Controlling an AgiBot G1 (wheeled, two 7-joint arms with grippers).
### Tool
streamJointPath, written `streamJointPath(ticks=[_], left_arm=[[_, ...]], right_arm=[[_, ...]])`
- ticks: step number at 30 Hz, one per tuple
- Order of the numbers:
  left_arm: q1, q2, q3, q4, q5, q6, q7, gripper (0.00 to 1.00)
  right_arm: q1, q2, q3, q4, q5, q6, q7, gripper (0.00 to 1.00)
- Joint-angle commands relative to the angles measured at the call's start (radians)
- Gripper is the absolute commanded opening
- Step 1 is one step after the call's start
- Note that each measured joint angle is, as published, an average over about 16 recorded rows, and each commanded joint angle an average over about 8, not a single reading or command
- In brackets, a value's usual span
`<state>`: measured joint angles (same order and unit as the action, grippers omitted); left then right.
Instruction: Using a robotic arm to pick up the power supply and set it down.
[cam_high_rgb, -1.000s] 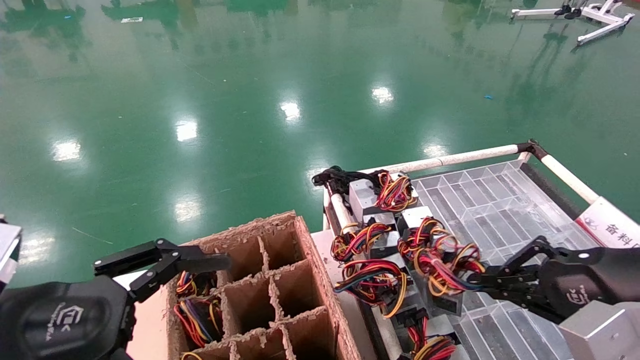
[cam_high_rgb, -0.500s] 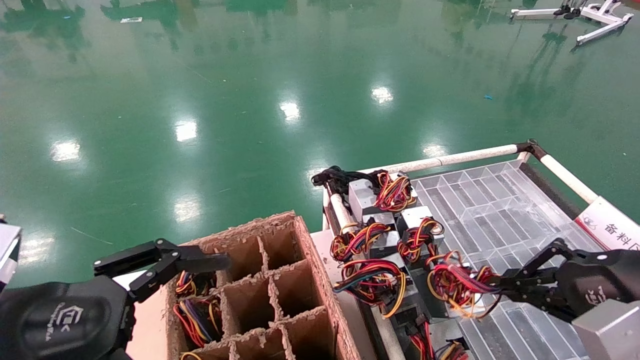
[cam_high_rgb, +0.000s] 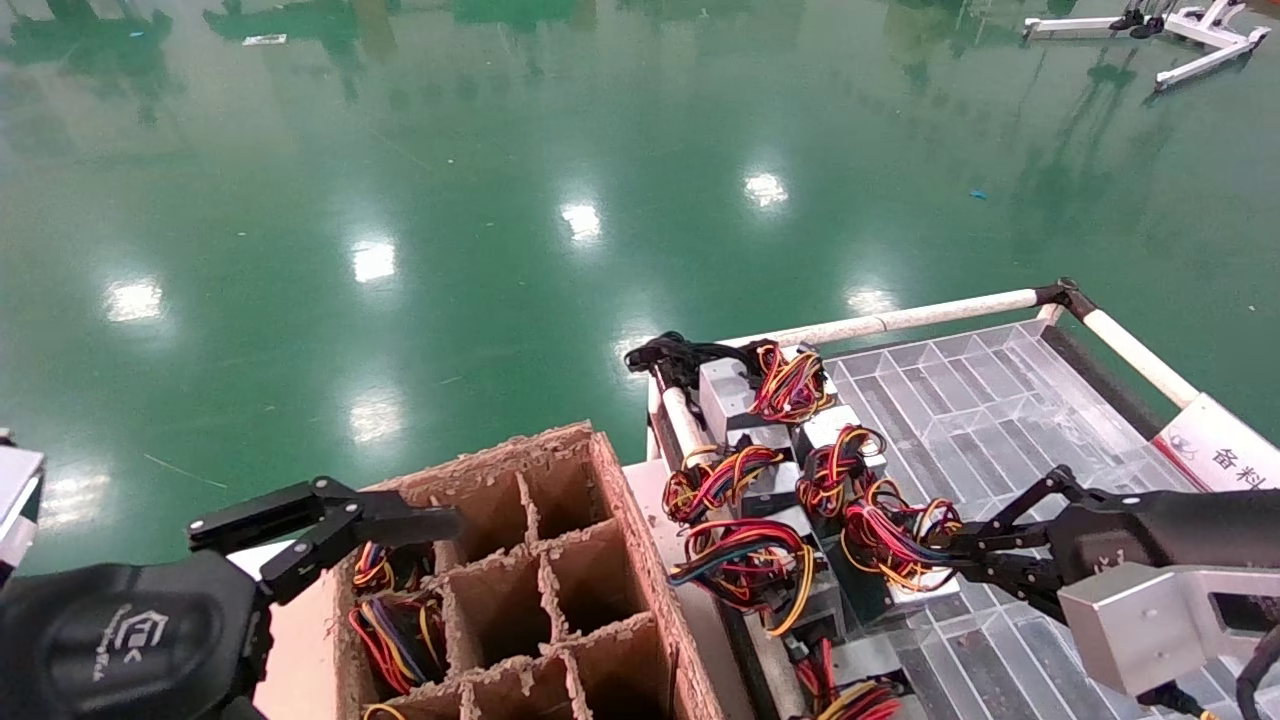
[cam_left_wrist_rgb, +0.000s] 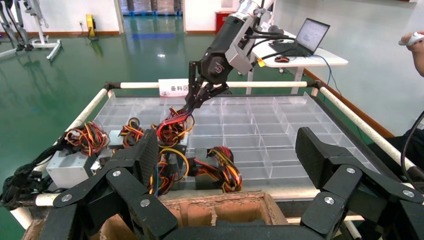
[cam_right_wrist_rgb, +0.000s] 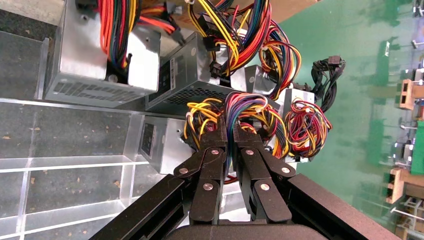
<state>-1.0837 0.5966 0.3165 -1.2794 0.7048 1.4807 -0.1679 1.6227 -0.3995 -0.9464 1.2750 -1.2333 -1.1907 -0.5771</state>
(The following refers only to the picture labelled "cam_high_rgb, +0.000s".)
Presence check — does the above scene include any brown cardboard divider box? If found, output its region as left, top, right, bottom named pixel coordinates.
left=330, top=420, right=726, bottom=720

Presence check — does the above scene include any white pipe cart frame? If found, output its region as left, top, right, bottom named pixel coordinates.
left=640, top=278, right=1201, bottom=720

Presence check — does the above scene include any white floor stand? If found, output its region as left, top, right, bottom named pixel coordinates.
left=1020, top=0, right=1271, bottom=93

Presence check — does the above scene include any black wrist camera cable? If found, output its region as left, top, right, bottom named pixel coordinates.
left=1135, top=625, right=1280, bottom=720

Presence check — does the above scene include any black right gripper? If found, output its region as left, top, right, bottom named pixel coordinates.
left=940, top=463, right=1280, bottom=623

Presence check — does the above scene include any white red label sign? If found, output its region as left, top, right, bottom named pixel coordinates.
left=1150, top=392, right=1280, bottom=496

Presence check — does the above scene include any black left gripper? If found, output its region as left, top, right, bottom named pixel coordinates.
left=0, top=478, right=463, bottom=720

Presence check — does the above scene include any black cable bundle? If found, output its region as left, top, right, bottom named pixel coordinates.
left=622, top=328, right=751, bottom=396

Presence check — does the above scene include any clear plastic divider tray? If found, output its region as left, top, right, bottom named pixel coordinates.
left=820, top=318, right=1280, bottom=720

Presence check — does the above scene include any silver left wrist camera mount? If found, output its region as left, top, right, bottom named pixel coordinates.
left=0, top=440, right=46, bottom=576

